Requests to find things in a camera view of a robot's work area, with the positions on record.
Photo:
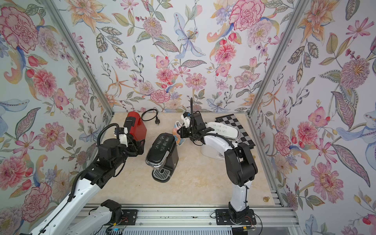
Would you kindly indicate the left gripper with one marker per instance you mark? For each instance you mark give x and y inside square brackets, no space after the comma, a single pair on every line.
[135,152]

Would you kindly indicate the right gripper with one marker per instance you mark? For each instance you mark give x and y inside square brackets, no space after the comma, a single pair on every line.
[183,133]

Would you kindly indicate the blue striped cloth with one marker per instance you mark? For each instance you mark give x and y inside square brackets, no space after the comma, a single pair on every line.
[178,139]

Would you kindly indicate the red coffee machine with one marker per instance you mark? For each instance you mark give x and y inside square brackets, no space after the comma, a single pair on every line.
[135,126]

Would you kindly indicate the black coffee machine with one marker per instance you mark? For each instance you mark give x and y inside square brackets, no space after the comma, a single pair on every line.
[163,157]

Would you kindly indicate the white coffee machine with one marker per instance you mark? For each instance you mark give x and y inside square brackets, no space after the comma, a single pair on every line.
[220,139]

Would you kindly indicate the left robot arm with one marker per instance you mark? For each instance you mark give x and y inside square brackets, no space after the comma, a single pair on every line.
[115,145]

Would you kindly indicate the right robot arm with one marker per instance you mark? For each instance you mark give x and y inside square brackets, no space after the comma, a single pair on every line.
[241,167]

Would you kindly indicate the black white chessboard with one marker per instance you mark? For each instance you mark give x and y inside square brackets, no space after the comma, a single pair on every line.
[243,136]

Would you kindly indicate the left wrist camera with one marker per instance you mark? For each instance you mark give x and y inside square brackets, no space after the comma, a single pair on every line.
[123,138]

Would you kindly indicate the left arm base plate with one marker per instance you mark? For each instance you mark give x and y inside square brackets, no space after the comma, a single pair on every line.
[126,217]

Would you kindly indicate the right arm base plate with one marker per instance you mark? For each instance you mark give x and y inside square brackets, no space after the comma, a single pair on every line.
[229,217]

